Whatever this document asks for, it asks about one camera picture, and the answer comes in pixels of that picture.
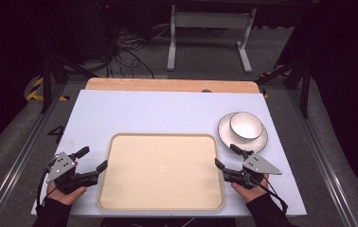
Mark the person's left hand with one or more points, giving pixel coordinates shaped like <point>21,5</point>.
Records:
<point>65,196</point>

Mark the black tripod stand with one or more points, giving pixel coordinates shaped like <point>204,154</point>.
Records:
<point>47,85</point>
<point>305,88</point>

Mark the beige plastic tray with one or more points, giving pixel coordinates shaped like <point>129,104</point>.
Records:
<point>161,171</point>

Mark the white bowl with dark rim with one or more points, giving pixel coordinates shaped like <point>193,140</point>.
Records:
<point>246,126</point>

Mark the white table board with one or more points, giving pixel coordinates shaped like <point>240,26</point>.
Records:
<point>142,113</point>

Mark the aluminium floor rail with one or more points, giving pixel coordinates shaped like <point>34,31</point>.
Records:
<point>19,160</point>
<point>320,157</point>

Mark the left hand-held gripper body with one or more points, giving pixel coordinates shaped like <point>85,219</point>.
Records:
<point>61,166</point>

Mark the person's right hand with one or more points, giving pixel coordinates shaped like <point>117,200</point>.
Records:
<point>249,193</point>

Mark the wooden table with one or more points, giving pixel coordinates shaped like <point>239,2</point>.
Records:
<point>167,85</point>

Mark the white metal stand frame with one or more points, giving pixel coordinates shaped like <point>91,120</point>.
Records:
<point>211,19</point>

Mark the yellow and black floor tape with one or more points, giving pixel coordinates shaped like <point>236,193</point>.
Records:
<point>36,91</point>

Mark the white plate with dark rim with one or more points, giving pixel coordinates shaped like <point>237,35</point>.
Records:
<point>253,144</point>

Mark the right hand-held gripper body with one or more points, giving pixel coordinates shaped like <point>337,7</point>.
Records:
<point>257,164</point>

